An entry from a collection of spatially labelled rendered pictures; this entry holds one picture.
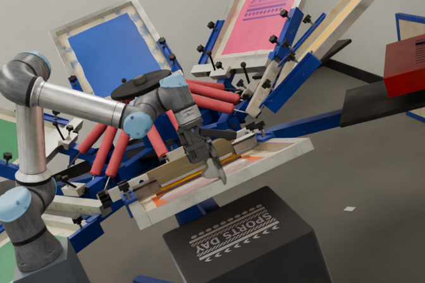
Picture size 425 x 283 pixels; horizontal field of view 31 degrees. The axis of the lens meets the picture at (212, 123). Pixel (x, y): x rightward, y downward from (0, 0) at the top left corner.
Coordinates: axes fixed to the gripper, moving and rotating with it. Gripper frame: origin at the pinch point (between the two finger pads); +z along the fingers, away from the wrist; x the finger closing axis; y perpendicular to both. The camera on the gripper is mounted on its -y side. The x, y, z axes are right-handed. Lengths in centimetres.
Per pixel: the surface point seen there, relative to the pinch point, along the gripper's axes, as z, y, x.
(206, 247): 22.7, 11.0, -33.8
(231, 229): 21.7, 0.1, -37.8
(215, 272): 27.9, 12.9, -15.1
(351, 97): 3, -83, -105
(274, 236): 26.8, -10.1, -19.5
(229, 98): -19, -35, -124
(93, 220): 3, 44, -84
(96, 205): -2, 41, -89
